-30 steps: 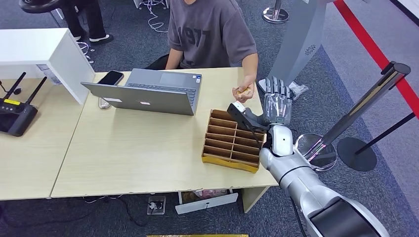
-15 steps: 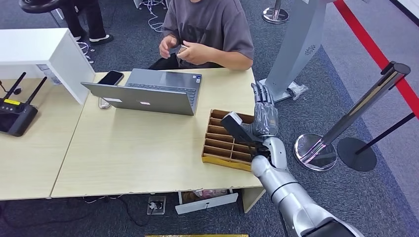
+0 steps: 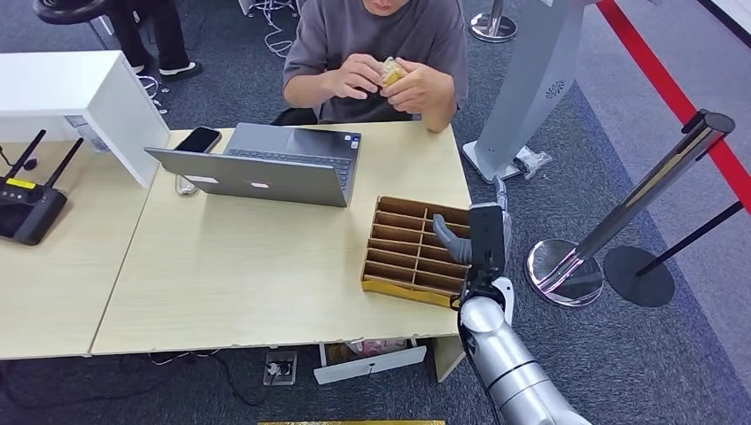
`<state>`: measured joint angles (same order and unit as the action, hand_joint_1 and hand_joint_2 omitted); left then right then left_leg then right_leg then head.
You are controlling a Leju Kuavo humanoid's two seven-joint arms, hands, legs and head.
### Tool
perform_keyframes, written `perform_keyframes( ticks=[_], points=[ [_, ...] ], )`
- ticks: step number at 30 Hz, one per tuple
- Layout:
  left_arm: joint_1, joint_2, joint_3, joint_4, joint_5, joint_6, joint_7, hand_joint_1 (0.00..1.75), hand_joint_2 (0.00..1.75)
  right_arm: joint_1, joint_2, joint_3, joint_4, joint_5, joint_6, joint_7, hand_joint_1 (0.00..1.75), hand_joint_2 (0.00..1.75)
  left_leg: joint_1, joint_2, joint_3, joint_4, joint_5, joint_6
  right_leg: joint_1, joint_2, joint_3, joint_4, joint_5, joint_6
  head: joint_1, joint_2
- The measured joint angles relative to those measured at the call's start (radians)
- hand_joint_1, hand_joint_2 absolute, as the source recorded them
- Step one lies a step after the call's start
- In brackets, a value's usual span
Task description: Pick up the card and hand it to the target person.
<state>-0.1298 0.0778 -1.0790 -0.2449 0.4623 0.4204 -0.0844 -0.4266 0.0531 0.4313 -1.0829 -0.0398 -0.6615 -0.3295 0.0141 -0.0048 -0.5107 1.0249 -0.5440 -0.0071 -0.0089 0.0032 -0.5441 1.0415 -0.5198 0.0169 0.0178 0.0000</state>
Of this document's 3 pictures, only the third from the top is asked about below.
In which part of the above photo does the wooden card organizer box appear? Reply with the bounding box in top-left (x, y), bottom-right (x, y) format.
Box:
top-left (360, 196), bottom-right (474, 310)

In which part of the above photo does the yellowish card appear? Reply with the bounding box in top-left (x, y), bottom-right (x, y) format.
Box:
top-left (380, 57), bottom-right (407, 89)

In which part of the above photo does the white cable on carpet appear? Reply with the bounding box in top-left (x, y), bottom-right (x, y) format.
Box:
top-left (135, 73), bottom-right (172, 116)

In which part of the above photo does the black controller with antennas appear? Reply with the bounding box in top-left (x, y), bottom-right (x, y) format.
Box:
top-left (0, 128), bottom-right (85, 247)

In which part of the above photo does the chrome stanchion post with base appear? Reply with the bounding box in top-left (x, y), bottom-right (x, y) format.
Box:
top-left (524, 109), bottom-right (738, 308)

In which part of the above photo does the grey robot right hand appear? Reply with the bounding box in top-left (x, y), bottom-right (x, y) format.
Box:
top-left (432, 175), bottom-right (514, 266)

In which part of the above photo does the black round seat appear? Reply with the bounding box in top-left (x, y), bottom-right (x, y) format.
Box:
top-left (33, 0), bottom-right (119, 25)

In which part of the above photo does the pink plastic bag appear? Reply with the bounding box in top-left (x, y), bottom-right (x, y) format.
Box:
top-left (345, 340), bottom-right (412, 359)

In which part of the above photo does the floor power outlet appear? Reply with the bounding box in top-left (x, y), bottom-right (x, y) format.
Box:
top-left (262, 351), bottom-right (298, 387)

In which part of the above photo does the grey kiosk stand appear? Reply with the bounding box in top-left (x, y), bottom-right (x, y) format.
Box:
top-left (461, 0), bottom-right (606, 185)

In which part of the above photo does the person's left hand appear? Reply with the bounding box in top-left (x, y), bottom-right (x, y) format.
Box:
top-left (381, 57), bottom-right (442, 116)

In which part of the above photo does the black smartphone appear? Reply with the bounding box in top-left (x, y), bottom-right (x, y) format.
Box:
top-left (174, 126), bottom-right (223, 155)

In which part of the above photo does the black floor cable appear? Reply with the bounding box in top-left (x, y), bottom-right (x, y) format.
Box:
top-left (0, 352), bottom-right (278, 409)

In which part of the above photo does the white shelf box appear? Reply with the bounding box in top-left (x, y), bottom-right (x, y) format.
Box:
top-left (0, 50), bottom-right (172, 189)

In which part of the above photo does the black cable with plug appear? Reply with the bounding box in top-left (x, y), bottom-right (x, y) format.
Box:
top-left (0, 145), bottom-right (40, 173)

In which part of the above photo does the grey laptop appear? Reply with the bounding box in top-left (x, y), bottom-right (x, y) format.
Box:
top-left (143, 121), bottom-right (363, 209)

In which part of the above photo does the white cable bundle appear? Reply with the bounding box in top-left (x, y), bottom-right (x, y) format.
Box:
top-left (248, 0), bottom-right (301, 60)

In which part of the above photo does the chrome stanchion base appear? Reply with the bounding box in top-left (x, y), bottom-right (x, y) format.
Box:
top-left (468, 0), bottom-right (519, 43)

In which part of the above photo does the clear plastic bag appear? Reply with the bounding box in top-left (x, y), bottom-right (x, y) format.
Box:
top-left (513, 145), bottom-right (554, 180)

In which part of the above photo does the thin white floor cable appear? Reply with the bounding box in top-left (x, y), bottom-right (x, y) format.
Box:
top-left (147, 349), bottom-right (221, 367)

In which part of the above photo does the person's right hand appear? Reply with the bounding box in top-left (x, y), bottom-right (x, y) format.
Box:
top-left (324, 53), bottom-right (386, 102)

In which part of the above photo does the white storage box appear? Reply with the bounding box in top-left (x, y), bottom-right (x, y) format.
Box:
top-left (314, 340), bottom-right (429, 387)

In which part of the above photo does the standing person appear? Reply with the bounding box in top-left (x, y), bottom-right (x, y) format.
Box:
top-left (107, 0), bottom-right (205, 81)

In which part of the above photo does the wooden desk leg panel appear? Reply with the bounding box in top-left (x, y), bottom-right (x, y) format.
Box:
top-left (432, 335), bottom-right (468, 384)

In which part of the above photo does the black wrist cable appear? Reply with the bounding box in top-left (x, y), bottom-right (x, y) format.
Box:
top-left (449, 281), bottom-right (477, 312)

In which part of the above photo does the black pole with round base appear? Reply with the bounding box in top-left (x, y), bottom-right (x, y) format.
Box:
top-left (603, 201), bottom-right (747, 309)

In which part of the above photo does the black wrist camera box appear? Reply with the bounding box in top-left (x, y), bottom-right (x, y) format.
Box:
top-left (463, 202), bottom-right (508, 300)

